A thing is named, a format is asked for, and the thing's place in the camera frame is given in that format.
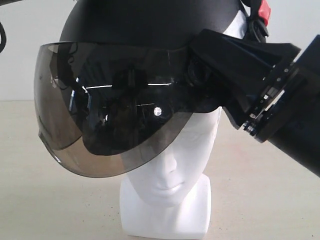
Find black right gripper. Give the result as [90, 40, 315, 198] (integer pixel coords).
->
[188, 29, 320, 144]

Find white mannequin head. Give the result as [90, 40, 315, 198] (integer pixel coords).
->
[119, 108, 222, 240]

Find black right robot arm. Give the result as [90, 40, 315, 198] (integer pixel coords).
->
[188, 29, 320, 175]

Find black cable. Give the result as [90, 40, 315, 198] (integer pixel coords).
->
[0, 0, 21, 55]

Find black helmet with tinted visor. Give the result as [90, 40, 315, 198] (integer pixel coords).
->
[36, 0, 272, 179]

